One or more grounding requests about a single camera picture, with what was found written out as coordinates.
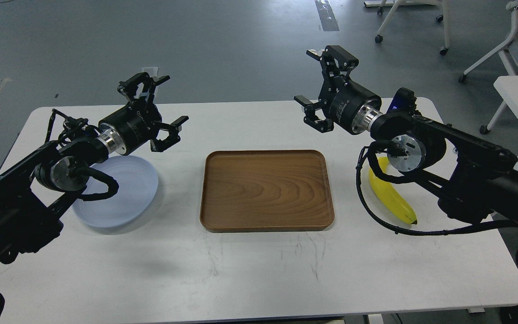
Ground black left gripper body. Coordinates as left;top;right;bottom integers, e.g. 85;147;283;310
99;104;162;156

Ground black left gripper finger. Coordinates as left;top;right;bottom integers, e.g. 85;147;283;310
150;116;189;153
118;72;171;106

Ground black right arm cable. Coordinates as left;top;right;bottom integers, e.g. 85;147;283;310
355;141;518;237

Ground brown wooden tray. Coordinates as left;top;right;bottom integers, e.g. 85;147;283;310
200;149;335;233

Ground white rolling chair base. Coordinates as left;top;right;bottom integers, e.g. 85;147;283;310
363;0;451;58

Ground yellow banana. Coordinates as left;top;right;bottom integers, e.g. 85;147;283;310
368;168;418;224

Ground white floor tape mark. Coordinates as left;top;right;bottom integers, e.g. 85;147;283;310
142;67;159;77

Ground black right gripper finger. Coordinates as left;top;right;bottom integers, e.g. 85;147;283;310
306;45;359;81
294;95;334;133

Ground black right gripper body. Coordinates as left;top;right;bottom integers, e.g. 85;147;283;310
321;76;382;135

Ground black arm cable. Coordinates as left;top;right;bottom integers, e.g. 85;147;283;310
72;166;120;202
355;141;518;237

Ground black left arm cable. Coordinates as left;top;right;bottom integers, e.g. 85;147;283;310
72;166;120;202

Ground grey floor tape strip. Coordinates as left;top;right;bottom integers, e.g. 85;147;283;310
314;0;340;32

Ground light blue plate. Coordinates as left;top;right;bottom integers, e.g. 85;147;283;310
72;156;159;229

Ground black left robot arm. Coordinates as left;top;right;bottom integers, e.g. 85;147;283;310
0;72;188;264

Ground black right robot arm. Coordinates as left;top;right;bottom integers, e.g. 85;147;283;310
294;45;518;236

